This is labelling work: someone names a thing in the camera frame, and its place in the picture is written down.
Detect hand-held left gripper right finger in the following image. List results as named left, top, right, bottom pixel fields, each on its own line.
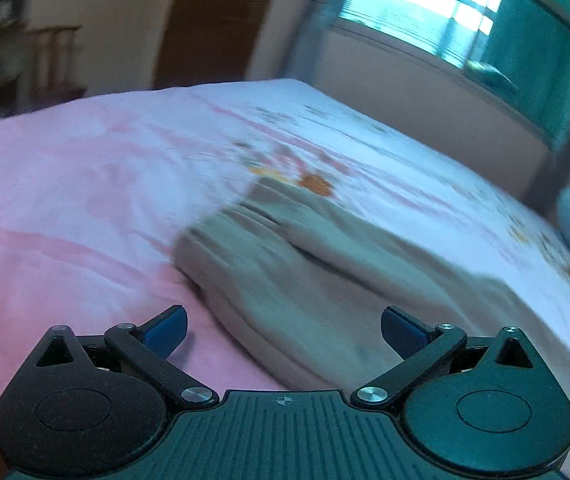
left=351, top=306, right=554, bottom=407

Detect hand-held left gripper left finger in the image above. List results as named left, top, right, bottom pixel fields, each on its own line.
left=12, top=305, right=220, bottom=408

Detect grey pants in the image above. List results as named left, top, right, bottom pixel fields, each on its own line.
left=175, top=180, right=570, bottom=392

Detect bed with pink floral sheet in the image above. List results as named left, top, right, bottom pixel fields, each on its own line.
left=0, top=78, right=570, bottom=413

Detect wooden chair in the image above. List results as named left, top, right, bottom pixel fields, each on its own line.
left=29, top=24, right=88, bottom=107

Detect brown wooden door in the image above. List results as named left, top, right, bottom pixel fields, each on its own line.
left=154, top=0, right=286, bottom=92

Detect window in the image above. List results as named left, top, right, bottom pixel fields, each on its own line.
left=329, top=0, right=570, bottom=148

